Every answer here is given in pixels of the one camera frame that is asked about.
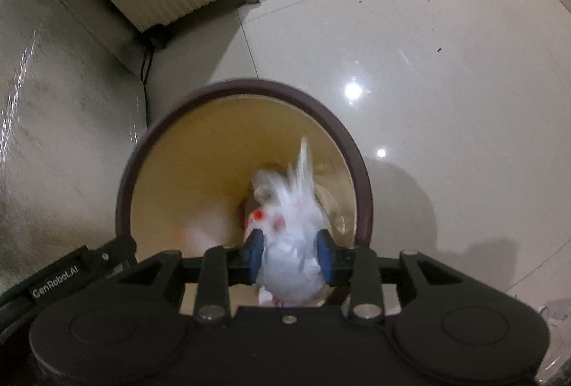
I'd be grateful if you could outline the white plastic bag red print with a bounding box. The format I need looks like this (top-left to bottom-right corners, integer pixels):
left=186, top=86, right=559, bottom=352
left=243, top=136, right=334, bottom=307

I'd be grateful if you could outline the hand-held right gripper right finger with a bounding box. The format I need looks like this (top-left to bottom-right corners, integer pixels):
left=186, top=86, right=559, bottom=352
left=314, top=230, right=476, bottom=321

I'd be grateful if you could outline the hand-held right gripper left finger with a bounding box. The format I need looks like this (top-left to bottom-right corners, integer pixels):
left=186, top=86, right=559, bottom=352
left=111, top=230, right=267, bottom=321

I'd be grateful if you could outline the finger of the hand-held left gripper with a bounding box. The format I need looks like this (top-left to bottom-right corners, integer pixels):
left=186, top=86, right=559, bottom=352
left=89, top=233, right=138, bottom=276

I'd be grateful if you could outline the grey shiny floor mat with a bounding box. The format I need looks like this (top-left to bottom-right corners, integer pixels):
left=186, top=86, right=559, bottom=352
left=0, top=0, right=155, bottom=293

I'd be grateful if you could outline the clear crumpled plastic bag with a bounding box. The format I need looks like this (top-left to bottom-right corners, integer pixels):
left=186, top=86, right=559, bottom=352
left=535, top=300, right=571, bottom=386

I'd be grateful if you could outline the black cable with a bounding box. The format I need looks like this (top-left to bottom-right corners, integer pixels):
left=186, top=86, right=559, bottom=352
left=140, top=42, right=156, bottom=84

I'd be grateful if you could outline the brown rimmed beige trash bin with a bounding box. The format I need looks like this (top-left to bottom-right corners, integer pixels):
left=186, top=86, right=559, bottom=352
left=115, top=78, right=374, bottom=307

